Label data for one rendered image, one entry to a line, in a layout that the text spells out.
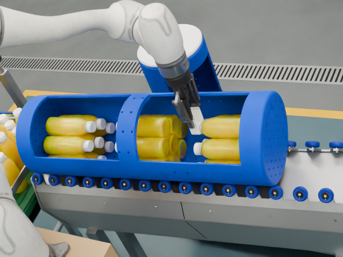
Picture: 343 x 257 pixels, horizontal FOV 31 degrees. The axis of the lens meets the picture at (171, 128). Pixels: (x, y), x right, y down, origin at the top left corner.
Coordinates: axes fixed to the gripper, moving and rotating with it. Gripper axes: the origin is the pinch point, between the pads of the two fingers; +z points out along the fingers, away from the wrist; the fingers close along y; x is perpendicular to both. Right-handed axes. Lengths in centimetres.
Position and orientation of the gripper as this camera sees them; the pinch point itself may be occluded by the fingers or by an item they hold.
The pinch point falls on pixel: (195, 121)
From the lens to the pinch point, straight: 188.3
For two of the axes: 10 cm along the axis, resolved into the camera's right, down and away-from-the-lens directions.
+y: 3.2, -7.0, 6.3
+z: 3.1, 7.1, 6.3
